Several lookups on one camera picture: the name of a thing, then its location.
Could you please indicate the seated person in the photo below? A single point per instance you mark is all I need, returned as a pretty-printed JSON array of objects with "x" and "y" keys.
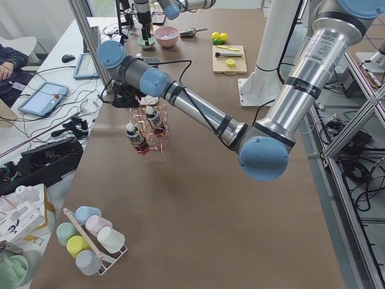
[{"x": 12, "y": 62}]

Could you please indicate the bamboo cutting board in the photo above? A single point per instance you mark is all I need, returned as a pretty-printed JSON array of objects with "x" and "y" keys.
[{"x": 219, "y": 64}]

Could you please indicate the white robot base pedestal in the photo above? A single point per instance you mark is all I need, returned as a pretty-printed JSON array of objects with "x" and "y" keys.
[{"x": 263, "y": 84}]

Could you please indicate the blue teach pendant far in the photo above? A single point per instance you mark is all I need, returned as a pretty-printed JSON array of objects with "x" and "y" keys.
[{"x": 85, "y": 68}]

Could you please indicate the black glass rack tray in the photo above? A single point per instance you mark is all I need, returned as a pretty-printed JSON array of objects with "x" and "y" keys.
[{"x": 158, "y": 17}]

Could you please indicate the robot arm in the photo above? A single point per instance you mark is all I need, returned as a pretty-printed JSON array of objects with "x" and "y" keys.
[
  {"x": 264, "y": 146},
  {"x": 171, "y": 8}
]

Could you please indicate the pink bowl with ice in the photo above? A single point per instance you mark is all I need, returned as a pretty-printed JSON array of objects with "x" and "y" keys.
[{"x": 167, "y": 36}]

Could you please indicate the steel muddler black tip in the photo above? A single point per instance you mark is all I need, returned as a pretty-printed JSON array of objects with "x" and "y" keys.
[{"x": 226, "y": 54}]

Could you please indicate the tea bottle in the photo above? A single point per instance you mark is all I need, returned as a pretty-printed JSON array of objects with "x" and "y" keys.
[
  {"x": 155, "y": 121},
  {"x": 136, "y": 138}
]

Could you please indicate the green lime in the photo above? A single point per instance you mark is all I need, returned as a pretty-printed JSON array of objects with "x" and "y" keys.
[{"x": 224, "y": 37}]

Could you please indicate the grey folded cloth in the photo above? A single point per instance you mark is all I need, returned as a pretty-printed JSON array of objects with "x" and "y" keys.
[{"x": 152, "y": 61}]

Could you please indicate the tea bottle near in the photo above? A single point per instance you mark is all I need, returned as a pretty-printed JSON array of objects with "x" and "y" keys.
[{"x": 155, "y": 121}]

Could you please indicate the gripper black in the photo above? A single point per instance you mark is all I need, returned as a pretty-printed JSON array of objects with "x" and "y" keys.
[
  {"x": 144, "y": 21},
  {"x": 131, "y": 93}
]

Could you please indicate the half lemon slice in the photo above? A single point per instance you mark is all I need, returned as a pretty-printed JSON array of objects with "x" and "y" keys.
[{"x": 230, "y": 62}]

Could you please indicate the white cup rack pastel cups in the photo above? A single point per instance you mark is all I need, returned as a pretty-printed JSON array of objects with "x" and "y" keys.
[{"x": 91, "y": 240}]

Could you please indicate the yellow lemon upper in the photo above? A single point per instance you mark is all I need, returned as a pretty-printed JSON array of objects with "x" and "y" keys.
[{"x": 215, "y": 35}]

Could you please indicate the tea bottle middle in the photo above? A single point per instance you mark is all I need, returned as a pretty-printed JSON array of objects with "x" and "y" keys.
[{"x": 136, "y": 138}]

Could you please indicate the steel ice scoop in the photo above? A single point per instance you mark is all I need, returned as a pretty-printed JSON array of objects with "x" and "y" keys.
[{"x": 191, "y": 32}]

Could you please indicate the yellow plastic knife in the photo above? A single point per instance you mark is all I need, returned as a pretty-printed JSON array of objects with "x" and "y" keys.
[{"x": 227, "y": 48}]

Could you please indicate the copper wire bottle basket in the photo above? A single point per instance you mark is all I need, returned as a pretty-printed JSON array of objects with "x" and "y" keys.
[{"x": 148, "y": 128}]

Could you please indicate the green empty bowl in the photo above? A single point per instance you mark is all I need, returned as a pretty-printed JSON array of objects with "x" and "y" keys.
[{"x": 146, "y": 44}]

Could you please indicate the blue teach pendant near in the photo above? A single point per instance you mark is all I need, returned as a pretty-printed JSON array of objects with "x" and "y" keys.
[{"x": 44, "y": 99}]

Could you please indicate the blue teach pendant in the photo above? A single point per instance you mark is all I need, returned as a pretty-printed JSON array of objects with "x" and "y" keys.
[
  {"x": 85, "y": 68},
  {"x": 44, "y": 99}
]

